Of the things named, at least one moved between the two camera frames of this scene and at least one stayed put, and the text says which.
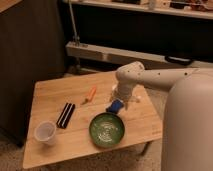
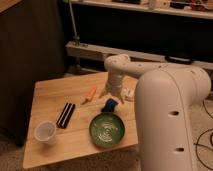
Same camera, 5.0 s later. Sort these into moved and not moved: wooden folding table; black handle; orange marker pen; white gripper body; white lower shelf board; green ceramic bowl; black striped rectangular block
Moved: white gripper body
Not moved: black handle; orange marker pen; white lower shelf board; black striped rectangular block; green ceramic bowl; wooden folding table
